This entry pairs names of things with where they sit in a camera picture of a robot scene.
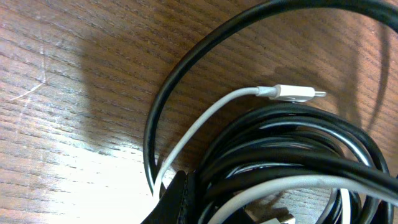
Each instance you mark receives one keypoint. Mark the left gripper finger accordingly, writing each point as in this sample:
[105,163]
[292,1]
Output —
[177,205]

